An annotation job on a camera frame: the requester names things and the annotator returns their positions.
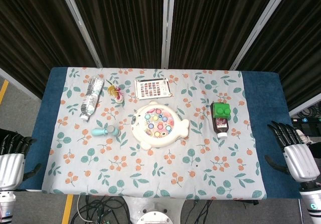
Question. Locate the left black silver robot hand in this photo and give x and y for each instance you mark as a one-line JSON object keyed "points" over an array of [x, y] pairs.
{"points": [[11, 168]]}

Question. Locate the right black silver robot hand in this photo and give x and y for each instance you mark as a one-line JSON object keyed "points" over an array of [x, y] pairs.
{"points": [[301, 161]]}

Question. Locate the teal toy hammer grey head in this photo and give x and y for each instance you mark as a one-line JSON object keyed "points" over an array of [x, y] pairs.
{"points": [[99, 131]]}

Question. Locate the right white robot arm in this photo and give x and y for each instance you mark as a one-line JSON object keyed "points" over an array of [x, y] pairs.
{"points": [[312, 199]]}

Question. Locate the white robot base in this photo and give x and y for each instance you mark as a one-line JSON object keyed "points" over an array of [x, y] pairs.
{"points": [[155, 214]]}

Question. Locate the white whack-a-mole toy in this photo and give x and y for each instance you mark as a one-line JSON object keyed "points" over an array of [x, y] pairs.
{"points": [[140, 133]]}

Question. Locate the black power strip green lights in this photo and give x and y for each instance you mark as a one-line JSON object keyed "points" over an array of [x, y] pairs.
{"points": [[307, 120]]}

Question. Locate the blue table cover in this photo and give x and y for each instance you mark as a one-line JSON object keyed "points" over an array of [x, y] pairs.
{"points": [[265, 103]]}

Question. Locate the brown bottle white cap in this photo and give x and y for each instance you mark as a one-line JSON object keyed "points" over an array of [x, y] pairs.
{"points": [[221, 127]]}

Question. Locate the green toy building block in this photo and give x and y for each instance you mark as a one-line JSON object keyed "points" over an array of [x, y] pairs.
{"points": [[222, 111]]}

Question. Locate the clear plastic water bottle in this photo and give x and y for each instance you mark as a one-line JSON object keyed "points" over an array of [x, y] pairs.
{"points": [[90, 97]]}

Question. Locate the dark curtain partition panel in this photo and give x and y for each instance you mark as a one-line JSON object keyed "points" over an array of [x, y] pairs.
{"points": [[118, 20], [30, 33], [296, 45], [213, 20]]}

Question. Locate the yellow pink feather shuttlecock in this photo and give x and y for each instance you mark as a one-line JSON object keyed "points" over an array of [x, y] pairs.
{"points": [[118, 98]]}

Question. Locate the floral fruit print tablecloth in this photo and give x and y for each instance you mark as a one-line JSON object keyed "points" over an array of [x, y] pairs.
{"points": [[160, 168]]}

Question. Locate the sticker sheet packet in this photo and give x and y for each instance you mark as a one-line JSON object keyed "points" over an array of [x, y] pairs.
{"points": [[153, 88]]}

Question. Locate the silver metal partition post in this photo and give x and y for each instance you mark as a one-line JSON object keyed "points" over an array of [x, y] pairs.
{"points": [[77, 20], [260, 25], [167, 20]]}

